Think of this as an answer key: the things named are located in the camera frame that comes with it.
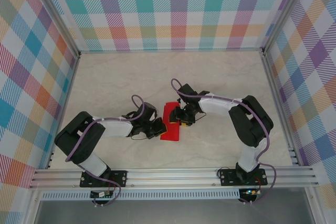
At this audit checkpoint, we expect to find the red paper sheet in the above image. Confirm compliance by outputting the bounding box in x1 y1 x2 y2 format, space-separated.
159 101 182 142

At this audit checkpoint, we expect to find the small black circuit board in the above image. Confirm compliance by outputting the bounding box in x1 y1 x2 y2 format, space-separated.
90 191 113 198

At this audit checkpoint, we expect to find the thin black left gripper cable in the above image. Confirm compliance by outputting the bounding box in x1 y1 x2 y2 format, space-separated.
130 129 150 141

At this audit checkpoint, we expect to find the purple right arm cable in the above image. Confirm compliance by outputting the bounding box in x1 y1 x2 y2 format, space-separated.
170 78 278 206

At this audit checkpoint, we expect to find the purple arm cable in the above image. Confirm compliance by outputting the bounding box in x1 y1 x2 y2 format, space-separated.
170 78 278 206
65 94 147 208

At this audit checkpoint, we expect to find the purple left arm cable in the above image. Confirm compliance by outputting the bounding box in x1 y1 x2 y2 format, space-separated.
65 94 147 208

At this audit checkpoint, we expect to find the aluminium mounting rail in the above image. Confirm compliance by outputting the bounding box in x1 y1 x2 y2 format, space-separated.
28 166 320 189

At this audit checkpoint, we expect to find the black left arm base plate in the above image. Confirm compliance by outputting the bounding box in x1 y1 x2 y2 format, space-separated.
79 170 128 188

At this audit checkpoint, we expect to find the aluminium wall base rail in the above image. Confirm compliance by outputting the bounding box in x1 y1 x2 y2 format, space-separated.
78 48 265 54

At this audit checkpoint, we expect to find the slotted grey cable tray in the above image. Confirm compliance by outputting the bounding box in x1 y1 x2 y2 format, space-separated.
40 191 241 200

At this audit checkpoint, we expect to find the thin red power wire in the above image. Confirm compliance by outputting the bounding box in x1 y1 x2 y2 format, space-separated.
253 177 264 195
106 178 118 196

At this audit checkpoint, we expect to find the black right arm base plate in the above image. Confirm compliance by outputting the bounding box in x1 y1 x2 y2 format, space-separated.
219 167 268 187

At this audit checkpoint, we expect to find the aluminium side rail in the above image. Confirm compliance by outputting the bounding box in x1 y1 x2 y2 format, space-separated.
46 55 81 169
261 52 301 167

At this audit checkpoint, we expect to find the aluminium frame post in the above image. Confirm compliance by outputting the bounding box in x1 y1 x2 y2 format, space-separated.
261 0 314 57
31 0 81 59

